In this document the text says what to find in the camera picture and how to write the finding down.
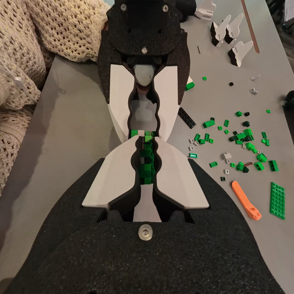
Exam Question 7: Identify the green lego mosaic assembly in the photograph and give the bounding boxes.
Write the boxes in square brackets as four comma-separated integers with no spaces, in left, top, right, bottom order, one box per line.
[131,130,159,185]

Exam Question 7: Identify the black and white gadget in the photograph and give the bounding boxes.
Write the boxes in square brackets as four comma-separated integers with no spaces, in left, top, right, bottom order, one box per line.
[281,90,294,111]

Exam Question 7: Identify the orange brick separator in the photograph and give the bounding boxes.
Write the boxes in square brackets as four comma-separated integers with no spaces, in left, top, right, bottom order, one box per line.
[231,181,262,221]

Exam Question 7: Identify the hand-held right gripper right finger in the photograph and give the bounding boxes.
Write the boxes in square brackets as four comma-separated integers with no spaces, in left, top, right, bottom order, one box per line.
[152,136,210,223]

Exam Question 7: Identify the black long lego plate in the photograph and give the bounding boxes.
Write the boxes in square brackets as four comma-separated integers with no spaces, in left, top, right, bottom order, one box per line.
[178,107,197,130]

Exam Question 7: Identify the lego pieces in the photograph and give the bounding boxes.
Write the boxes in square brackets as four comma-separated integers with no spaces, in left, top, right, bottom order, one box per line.
[188,110,279,182]

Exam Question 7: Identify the green studded lego base plate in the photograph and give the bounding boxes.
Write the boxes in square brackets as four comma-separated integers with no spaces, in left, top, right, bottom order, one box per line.
[269,182,286,220]

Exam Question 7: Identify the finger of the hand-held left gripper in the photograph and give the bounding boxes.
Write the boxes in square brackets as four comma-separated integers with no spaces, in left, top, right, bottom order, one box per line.
[108,64,138,143]
[150,65,179,143]

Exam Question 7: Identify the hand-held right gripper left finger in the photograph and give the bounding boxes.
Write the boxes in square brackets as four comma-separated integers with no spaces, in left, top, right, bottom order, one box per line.
[81,136,145,223]

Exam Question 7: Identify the person's left forearm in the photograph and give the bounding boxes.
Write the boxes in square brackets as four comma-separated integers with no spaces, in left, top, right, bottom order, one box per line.
[29,0,115,63]

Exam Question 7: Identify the green lego brick white top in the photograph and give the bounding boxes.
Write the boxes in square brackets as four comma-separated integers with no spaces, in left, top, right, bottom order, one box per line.
[185,76,196,92]

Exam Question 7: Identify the cream knitted sweater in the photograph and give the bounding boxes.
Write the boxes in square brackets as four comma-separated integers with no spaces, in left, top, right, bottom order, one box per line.
[0,0,58,198]

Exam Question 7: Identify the thin brown wooden stick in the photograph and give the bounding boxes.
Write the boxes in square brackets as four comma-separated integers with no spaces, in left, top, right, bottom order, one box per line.
[240,0,260,54]

